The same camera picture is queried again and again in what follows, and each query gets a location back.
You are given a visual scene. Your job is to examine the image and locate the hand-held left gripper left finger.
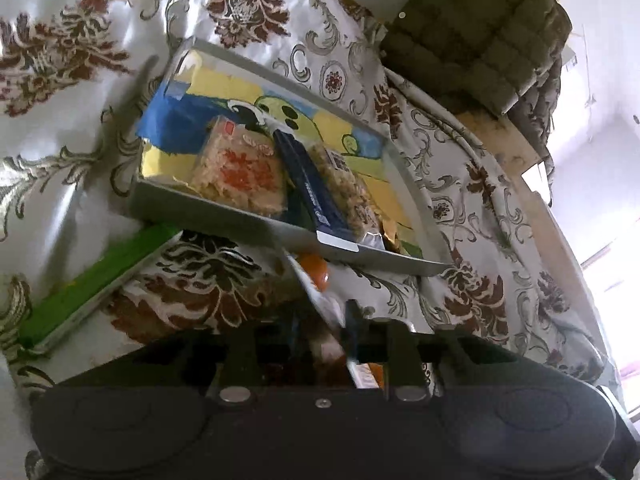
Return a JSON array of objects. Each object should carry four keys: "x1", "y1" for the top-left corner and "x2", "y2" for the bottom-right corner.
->
[{"x1": 70, "y1": 310, "x2": 306, "y2": 405}]

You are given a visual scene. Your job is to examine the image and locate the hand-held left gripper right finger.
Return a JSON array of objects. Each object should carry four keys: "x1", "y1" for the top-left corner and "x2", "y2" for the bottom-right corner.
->
[{"x1": 344, "y1": 300, "x2": 586, "y2": 405}]

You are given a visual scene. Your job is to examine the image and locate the white snack packet square codes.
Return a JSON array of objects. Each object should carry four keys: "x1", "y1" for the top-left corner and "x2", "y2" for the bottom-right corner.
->
[{"x1": 282, "y1": 250, "x2": 388, "y2": 392}]

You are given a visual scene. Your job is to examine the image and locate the orange tangerine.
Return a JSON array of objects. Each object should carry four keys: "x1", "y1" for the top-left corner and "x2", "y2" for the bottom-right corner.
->
[{"x1": 297, "y1": 254, "x2": 332, "y2": 293}]

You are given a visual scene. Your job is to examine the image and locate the grey shallow tray box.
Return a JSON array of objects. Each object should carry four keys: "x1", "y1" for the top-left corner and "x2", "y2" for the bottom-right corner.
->
[{"x1": 127, "y1": 37, "x2": 453, "y2": 278}]

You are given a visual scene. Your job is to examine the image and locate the dark blue long box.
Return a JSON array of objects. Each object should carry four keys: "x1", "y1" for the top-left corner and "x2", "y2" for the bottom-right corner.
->
[{"x1": 272, "y1": 127, "x2": 361, "y2": 253}]

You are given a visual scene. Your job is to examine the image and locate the clear cracker packet red print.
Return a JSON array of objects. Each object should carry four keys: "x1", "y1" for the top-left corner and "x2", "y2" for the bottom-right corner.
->
[{"x1": 189, "y1": 115, "x2": 290, "y2": 218}]

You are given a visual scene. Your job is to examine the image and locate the green long packet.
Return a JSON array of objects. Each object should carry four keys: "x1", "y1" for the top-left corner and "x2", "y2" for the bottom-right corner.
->
[{"x1": 19, "y1": 224, "x2": 183, "y2": 357}]

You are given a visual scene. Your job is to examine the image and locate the olive quilted jacket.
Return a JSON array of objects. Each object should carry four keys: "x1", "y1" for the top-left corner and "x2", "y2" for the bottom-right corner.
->
[{"x1": 377, "y1": 0, "x2": 573, "y2": 133}]

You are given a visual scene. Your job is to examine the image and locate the floral printed blanket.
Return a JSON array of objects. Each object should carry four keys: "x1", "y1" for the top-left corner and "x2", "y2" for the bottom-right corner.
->
[{"x1": 0, "y1": 0, "x2": 621, "y2": 480}]

